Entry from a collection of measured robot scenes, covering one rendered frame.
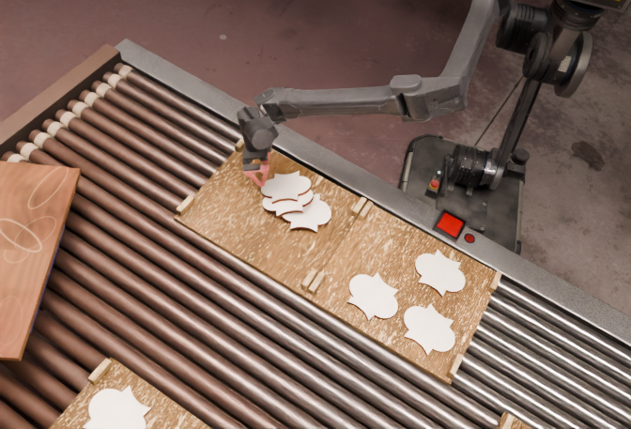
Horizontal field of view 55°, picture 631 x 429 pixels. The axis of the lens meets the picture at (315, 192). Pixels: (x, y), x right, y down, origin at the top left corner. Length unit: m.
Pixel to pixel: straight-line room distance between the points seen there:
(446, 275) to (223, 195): 0.64
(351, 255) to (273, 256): 0.21
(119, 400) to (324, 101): 0.81
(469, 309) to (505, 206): 1.18
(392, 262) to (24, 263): 0.90
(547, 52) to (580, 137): 1.65
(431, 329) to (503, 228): 1.20
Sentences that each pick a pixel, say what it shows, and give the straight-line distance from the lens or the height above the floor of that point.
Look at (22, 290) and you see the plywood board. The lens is 1.53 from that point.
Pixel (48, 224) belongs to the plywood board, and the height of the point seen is 1.04.
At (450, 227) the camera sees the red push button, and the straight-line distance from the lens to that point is 1.76.
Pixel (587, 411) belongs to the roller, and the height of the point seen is 0.92.
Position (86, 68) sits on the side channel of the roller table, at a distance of 2.05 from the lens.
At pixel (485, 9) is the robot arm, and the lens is 1.55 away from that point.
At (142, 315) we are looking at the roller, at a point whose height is 0.92.
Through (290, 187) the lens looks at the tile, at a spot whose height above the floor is 0.97.
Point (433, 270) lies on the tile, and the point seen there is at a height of 0.95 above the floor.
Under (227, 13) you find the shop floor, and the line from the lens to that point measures 3.71.
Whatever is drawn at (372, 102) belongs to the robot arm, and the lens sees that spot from 1.41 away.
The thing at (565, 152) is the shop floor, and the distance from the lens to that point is 3.46.
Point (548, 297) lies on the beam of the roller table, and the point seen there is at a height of 0.91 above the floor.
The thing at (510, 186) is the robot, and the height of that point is 0.24.
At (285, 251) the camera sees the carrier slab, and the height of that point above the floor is 0.94.
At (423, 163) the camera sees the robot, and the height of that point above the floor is 0.24.
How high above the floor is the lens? 2.35
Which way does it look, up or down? 55 degrees down
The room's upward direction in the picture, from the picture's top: 11 degrees clockwise
